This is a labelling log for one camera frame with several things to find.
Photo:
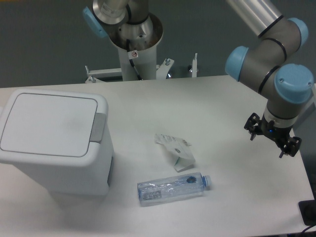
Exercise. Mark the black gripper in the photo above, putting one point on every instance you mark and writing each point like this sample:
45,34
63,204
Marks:
280,135

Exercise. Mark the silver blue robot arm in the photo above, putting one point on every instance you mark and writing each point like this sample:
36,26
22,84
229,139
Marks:
287,87

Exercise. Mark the white plastic trash can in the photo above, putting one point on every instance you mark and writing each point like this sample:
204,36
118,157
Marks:
59,139

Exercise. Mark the crumpled white carton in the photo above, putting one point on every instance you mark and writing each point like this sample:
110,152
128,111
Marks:
179,148

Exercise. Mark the clear plastic water bottle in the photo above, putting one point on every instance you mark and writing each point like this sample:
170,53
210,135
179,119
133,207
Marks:
172,189

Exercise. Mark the black device with cable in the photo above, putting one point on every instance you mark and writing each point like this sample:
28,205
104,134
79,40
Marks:
308,213

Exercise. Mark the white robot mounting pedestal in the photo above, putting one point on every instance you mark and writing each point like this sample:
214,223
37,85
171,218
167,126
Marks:
137,50

